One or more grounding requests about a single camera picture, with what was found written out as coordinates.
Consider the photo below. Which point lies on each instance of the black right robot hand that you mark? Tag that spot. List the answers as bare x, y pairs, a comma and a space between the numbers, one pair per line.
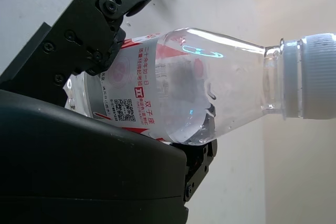
78, 171

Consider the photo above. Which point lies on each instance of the clear plastic water bottle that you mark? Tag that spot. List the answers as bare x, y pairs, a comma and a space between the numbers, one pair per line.
183, 85

